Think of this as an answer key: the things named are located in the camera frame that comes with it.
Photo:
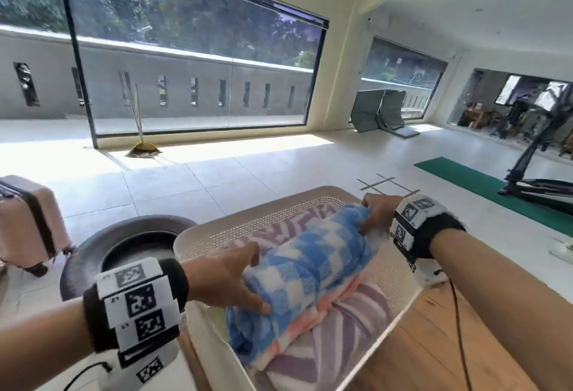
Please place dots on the black rubber tire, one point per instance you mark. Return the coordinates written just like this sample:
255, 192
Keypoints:
89, 256

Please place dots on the wall mirror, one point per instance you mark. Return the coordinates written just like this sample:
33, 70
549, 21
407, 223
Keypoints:
497, 104

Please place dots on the pink towel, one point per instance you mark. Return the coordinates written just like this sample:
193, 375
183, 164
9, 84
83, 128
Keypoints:
326, 308

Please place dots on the large black-framed window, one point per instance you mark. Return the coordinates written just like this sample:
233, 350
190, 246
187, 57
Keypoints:
197, 46

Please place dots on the left wrist marker tracker band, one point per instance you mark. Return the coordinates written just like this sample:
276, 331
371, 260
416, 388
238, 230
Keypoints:
138, 305

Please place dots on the person's left hand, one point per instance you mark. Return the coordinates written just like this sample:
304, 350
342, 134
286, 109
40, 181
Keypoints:
215, 276

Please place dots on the black exercise machine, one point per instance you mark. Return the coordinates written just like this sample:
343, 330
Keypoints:
530, 153

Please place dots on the white perforated plastic basket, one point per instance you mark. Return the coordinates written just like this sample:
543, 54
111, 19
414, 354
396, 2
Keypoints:
250, 225

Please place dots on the small black-framed window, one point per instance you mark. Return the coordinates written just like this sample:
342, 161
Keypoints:
398, 77

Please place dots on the purple striped towel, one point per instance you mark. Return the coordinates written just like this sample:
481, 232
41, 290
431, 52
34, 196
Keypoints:
344, 337
286, 227

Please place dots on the blue checkered towel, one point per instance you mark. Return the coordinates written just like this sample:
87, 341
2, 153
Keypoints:
309, 265

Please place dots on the person's left thumb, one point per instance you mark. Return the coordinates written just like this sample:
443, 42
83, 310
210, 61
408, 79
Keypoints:
255, 303

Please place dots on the wrist marker tracker band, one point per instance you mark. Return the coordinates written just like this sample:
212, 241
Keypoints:
138, 305
416, 225

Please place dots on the pink suitcase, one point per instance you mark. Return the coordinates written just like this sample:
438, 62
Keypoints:
27, 225

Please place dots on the white flat floor object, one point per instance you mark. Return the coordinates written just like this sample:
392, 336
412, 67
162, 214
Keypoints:
563, 252

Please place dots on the grey folded table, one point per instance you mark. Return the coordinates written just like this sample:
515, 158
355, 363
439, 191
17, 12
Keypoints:
371, 111

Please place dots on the person's right forearm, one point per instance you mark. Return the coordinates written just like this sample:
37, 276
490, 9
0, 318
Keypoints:
506, 296

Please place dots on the person's right fingers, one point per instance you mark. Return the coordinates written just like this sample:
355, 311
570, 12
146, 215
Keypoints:
369, 220

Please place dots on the right wrist marker tracker band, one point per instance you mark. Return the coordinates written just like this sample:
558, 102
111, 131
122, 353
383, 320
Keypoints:
416, 225

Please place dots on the person's left forearm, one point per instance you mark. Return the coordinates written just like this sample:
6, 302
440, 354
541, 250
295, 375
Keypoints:
40, 341

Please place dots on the straw broom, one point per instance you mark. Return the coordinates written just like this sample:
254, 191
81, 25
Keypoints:
142, 146

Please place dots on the green exercise mat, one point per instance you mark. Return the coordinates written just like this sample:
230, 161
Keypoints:
465, 182

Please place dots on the person's right hand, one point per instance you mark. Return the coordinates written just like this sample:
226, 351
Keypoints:
382, 214

